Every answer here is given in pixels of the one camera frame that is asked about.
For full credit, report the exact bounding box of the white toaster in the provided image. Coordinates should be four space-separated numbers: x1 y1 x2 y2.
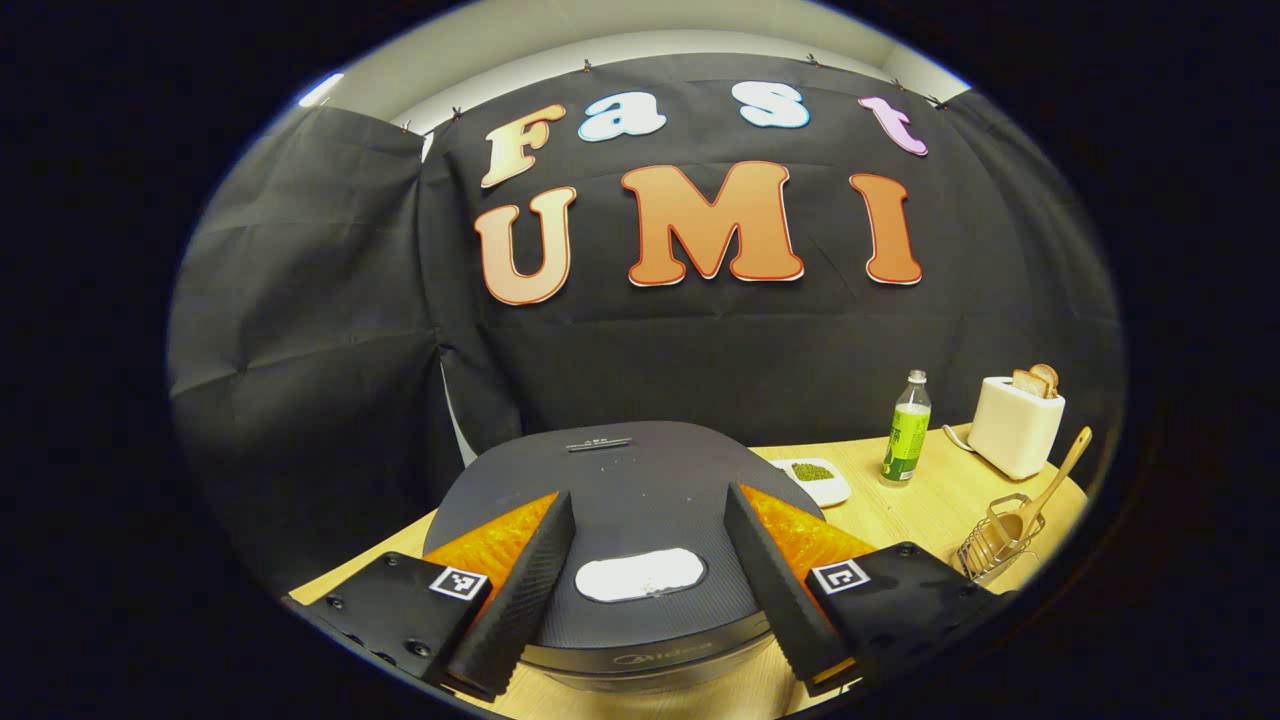
966 375 1067 481

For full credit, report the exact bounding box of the white divided bean dish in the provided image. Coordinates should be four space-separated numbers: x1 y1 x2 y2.
770 457 853 508

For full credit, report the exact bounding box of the green label plastic bottle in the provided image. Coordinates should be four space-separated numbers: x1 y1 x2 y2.
880 369 932 488

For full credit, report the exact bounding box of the dark grey rice cooker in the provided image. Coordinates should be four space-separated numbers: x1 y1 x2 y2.
422 421 826 693

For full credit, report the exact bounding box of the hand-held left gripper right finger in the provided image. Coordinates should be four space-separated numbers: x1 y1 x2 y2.
725 482 1011 698

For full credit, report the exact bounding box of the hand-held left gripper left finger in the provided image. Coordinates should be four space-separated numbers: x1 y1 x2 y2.
283 490 576 701

